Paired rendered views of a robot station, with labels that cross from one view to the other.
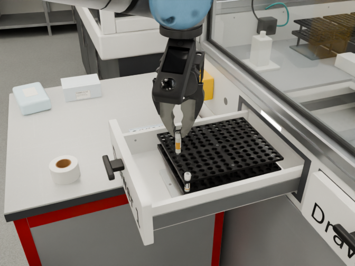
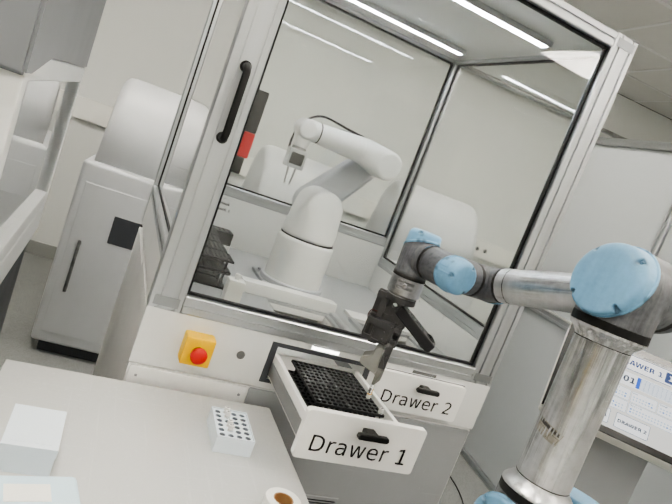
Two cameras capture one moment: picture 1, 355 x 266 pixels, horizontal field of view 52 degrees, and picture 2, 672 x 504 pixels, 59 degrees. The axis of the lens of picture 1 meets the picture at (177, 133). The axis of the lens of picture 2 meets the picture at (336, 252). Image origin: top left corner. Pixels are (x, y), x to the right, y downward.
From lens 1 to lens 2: 1.53 m
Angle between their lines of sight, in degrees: 88
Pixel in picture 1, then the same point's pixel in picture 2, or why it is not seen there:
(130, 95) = (79, 412)
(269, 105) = (322, 339)
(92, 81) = (51, 416)
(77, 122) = (138, 480)
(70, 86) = (55, 441)
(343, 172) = (401, 359)
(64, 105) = not seen: hidden behind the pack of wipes
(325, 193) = (393, 378)
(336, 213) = (402, 386)
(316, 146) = not seen: hidden behind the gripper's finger
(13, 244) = not seen: outside the picture
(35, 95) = (50, 488)
